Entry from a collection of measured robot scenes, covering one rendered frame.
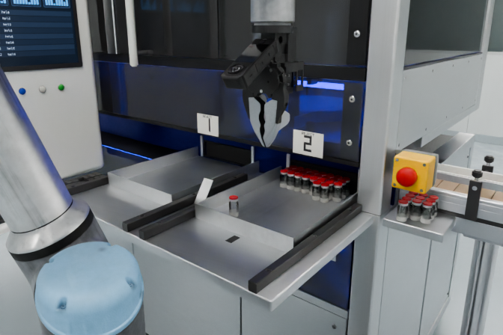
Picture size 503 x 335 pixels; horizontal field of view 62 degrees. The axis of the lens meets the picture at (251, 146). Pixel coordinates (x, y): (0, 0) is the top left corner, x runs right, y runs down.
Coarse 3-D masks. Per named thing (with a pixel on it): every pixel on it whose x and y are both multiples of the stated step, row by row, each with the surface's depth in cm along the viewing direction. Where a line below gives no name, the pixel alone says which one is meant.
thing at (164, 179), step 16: (160, 160) 127; (176, 160) 132; (192, 160) 134; (208, 160) 134; (112, 176) 112; (128, 176) 118; (144, 176) 119; (160, 176) 119; (176, 176) 119; (192, 176) 119; (208, 176) 119; (224, 176) 112; (144, 192) 104; (160, 192) 100; (176, 192) 99; (192, 192) 103
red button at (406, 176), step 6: (402, 168) 86; (408, 168) 85; (396, 174) 86; (402, 174) 85; (408, 174) 84; (414, 174) 84; (402, 180) 85; (408, 180) 84; (414, 180) 84; (408, 186) 85
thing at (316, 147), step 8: (296, 136) 103; (312, 136) 100; (320, 136) 99; (296, 144) 104; (312, 144) 101; (320, 144) 99; (296, 152) 104; (304, 152) 103; (312, 152) 101; (320, 152) 100
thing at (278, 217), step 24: (240, 192) 105; (264, 192) 108; (288, 192) 108; (216, 216) 89; (240, 216) 94; (264, 216) 94; (288, 216) 94; (312, 216) 94; (336, 216) 91; (264, 240) 82; (288, 240) 78
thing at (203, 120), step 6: (198, 114) 123; (204, 114) 122; (198, 120) 124; (204, 120) 122; (210, 120) 121; (216, 120) 119; (198, 126) 125; (204, 126) 123; (210, 126) 121; (216, 126) 120; (198, 132) 125; (204, 132) 124; (210, 132) 122; (216, 132) 120
